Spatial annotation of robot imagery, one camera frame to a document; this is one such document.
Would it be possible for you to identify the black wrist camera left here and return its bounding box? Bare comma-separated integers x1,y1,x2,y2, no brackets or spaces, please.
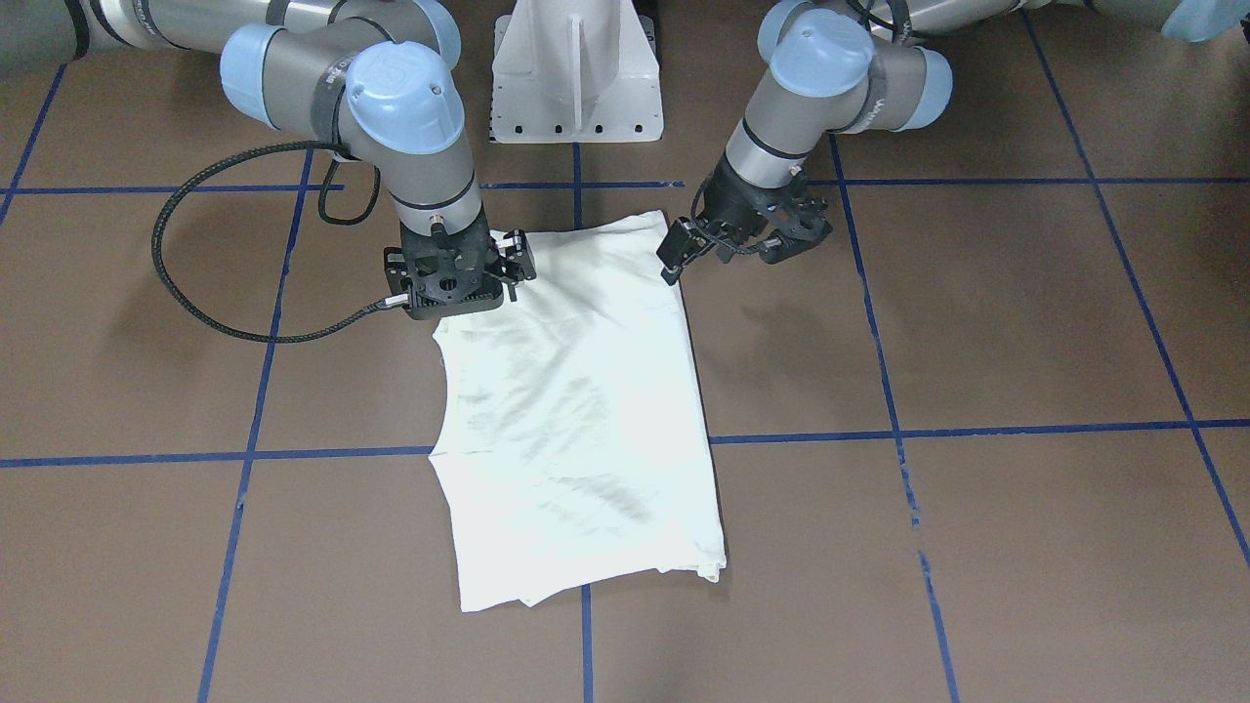
758,194,833,266

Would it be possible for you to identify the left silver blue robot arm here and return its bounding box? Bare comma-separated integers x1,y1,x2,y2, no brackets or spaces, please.
655,1,1025,286

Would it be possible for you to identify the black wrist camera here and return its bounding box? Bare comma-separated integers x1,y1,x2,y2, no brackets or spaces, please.
381,246,504,320
758,194,833,266

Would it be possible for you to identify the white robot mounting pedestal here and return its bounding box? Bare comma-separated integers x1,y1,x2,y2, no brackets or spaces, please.
488,1,664,144

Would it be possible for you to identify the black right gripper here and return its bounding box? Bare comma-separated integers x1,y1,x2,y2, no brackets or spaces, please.
400,211,538,301

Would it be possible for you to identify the cream long-sleeve cat shirt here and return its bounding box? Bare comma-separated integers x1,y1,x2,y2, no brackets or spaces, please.
430,211,728,610

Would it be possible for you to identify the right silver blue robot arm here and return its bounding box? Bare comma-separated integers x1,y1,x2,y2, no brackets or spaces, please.
1,1,536,316

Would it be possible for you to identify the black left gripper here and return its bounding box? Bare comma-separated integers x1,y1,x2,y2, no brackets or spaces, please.
656,156,798,286

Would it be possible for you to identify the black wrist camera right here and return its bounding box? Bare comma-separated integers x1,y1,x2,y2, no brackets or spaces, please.
381,246,504,320

